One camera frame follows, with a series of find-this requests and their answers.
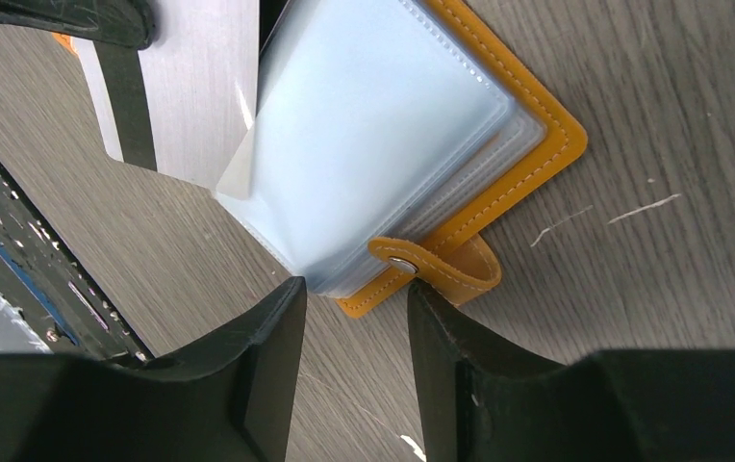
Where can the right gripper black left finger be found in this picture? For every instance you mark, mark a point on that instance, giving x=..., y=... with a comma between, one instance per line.
x=227, y=396

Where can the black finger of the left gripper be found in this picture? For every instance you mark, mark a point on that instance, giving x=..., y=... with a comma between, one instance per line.
x=125, y=23

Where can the silver striped credit card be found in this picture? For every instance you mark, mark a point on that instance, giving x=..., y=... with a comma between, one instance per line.
x=185, y=106

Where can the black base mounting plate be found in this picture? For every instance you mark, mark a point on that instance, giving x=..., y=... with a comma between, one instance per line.
x=49, y=294

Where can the orange leather card holder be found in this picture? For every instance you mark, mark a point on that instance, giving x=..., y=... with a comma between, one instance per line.
x=388, y=135

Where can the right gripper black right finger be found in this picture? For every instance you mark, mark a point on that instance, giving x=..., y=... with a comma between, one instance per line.
x=484, y=398

